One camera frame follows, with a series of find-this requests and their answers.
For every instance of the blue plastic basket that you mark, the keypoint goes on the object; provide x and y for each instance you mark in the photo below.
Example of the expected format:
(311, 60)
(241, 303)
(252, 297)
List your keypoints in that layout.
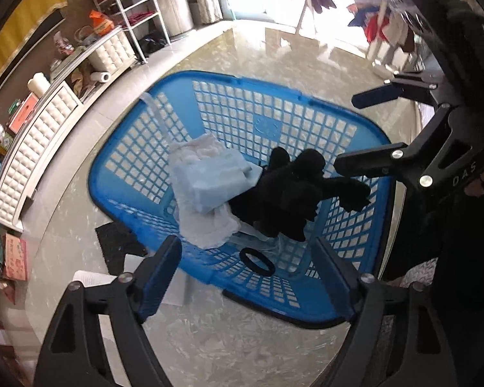
(268, 124)

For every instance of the wicker basket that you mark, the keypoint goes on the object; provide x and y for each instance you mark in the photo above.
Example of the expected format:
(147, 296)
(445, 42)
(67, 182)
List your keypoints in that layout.
(84, 36)

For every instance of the paper towel roll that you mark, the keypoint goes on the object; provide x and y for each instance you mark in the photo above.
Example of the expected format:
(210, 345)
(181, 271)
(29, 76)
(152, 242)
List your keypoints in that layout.
(101, 76)

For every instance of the light blue cloth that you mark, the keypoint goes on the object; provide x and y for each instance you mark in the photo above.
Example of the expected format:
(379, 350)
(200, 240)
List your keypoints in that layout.
(213, 181)

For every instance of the black bag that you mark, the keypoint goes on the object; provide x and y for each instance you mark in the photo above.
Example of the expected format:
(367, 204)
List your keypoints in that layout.
(153, 44)

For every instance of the black cloth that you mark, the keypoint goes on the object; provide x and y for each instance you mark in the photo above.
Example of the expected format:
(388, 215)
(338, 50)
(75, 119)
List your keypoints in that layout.
(117, 244)

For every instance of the white shelf rack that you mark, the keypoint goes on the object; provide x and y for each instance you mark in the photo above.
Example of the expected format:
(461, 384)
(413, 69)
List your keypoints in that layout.
(126, 12)

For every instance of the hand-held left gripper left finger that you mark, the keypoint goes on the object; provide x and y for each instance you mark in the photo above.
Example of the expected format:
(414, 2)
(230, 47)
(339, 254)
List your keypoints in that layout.
(161, 278)

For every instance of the floor-standing air conditioner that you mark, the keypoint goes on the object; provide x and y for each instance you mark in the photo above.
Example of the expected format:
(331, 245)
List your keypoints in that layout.
(175, 0)

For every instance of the white paper sheet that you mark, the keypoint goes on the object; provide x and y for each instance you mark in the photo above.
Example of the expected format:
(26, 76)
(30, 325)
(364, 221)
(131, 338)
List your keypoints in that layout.
(94, 280)

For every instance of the black television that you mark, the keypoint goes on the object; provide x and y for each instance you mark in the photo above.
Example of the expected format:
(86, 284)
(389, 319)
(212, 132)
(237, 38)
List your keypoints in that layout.
(50, 24)

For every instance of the white cloth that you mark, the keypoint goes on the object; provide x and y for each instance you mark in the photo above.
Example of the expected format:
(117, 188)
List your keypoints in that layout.
(203, 229)

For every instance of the pink box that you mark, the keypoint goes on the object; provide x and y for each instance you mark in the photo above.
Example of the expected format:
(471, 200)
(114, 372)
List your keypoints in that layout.
(24, 111)

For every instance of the orange bag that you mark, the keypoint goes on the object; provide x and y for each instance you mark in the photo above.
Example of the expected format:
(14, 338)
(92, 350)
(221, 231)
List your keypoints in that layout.
(101, 24)

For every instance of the black garment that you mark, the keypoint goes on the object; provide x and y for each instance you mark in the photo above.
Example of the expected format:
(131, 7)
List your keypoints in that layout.
(282, 193)

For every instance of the printed cardboard box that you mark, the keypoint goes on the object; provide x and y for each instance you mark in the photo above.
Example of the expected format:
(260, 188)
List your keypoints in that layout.
(15, 256)

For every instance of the pale grey cloth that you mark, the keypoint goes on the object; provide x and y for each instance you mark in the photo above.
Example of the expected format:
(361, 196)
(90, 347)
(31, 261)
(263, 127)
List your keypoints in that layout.
(249, 168)

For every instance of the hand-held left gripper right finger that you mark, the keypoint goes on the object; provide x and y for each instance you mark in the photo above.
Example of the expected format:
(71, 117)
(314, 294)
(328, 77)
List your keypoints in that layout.
(334, 282)

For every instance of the white tufted TV cabinet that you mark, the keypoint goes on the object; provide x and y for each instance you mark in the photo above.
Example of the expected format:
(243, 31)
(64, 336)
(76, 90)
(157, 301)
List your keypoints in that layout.
(36, 137)

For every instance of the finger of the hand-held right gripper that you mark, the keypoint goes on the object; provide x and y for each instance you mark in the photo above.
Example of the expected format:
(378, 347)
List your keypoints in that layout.
(373, 96)
(367, 163)

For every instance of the yellow cover cloth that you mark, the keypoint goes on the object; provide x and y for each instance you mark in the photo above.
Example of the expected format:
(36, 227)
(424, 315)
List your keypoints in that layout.
(28, 24)

